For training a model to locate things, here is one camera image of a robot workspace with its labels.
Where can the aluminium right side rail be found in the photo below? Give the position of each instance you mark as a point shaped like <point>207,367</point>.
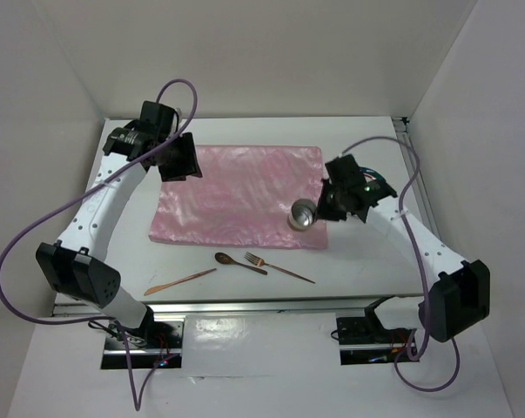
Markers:
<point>427,204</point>

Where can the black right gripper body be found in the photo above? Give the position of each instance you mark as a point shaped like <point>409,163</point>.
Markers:
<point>340,191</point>

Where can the steel cup with paper sleeve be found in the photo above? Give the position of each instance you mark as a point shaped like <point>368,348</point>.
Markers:
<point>303,215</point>

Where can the copper spoon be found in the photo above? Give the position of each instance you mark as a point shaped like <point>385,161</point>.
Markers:
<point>225,259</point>

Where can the aluminium front rail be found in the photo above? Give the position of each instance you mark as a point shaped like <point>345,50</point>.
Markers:
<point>272,306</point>

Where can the copper knife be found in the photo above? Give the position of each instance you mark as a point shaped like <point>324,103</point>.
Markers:
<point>174,283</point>

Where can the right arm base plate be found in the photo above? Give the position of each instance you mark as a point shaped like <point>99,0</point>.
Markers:
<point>364,341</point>

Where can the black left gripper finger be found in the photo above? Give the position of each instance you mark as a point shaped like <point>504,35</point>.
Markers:
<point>173,170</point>
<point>187,161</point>

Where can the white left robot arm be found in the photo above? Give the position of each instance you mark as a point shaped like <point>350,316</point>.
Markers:
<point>75,264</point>

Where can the aluminium rail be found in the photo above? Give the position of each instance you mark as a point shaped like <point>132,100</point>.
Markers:
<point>427,204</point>
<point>272,306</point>

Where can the pink floral satin placemat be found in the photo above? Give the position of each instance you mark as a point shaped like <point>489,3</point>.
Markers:
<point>242,199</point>

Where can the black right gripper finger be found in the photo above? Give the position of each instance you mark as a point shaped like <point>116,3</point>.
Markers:
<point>335,215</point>
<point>323,208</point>

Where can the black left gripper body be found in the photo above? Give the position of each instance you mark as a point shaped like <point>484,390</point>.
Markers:
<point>161,139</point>

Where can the copper fork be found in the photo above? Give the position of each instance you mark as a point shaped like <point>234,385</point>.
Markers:
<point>259,262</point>

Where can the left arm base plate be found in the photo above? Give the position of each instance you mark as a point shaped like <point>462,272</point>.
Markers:
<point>164,350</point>

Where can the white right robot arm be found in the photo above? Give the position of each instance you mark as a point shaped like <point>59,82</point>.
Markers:
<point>458,291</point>

